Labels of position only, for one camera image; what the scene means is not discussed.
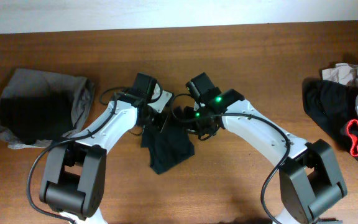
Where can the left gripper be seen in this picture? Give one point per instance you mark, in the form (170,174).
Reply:
(158,121)

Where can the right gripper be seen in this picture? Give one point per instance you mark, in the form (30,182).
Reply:
(209,130)

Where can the black Nike t-shirt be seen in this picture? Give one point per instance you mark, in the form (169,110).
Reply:
(167,148)

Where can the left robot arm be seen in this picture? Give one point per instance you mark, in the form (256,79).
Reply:
(75,171)

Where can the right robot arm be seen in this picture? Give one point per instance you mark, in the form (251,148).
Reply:
(311,181)

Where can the black folded shirt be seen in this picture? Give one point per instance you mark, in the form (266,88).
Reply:
(37,118)

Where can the black and red garment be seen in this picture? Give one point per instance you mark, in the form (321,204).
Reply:
(332,106)

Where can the white crumpled garment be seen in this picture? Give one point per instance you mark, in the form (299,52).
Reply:
(342,73)

